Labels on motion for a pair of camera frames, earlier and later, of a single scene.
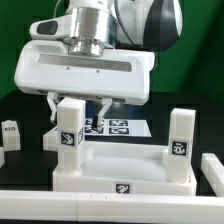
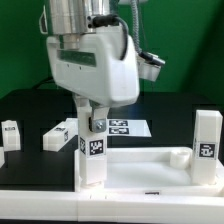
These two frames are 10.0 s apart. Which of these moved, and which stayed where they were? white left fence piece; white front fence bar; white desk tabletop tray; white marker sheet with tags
Moved: white desk tabletop tray
Stayed: white front fence bar; white marker sheet with tags; white left fence piece
